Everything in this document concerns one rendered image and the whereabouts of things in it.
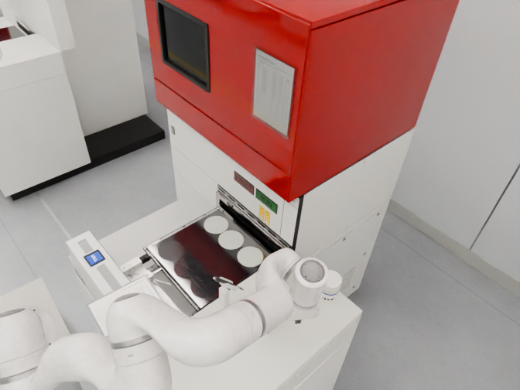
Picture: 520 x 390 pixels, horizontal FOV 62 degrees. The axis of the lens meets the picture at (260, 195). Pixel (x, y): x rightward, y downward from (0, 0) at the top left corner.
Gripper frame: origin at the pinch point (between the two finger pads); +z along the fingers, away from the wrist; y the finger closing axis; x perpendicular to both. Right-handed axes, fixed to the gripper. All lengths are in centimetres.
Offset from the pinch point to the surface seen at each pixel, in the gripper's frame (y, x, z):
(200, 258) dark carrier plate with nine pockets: -29.8, 33.4, 20.3
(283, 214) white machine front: 1.3, 38.6, 2.1
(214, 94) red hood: -21, 69, -29
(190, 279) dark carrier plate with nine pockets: -33.5, 23.8, 18.2
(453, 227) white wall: 131, 88, 110
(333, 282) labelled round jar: 13.5, 10.7, 0.9
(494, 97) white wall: 127, 116, 22
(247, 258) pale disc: -12.1, 31.9, 20.6
